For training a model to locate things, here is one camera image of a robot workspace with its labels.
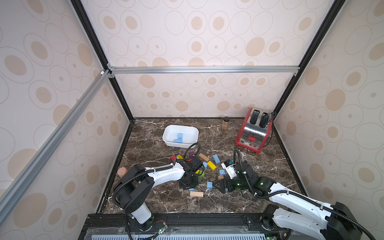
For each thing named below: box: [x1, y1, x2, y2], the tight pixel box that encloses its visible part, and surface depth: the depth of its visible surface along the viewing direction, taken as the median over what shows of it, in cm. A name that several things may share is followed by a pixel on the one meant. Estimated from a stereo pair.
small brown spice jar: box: [222, 116, 230, 130], surface depth 111 cm
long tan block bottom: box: [190, 191, 204, 197], surface depth 83 cm
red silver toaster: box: [235, 108, 273, 154], surface depth 94 cm
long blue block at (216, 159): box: [213, 154, 221, 164], surface depth 99 cm
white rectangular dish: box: [162, 125, 199, 149], surface depth 109 cm
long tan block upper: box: [198, 153, 210, 162], surface depth 99 cm
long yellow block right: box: [208, 160, 217, 171], surface depth 95 cm
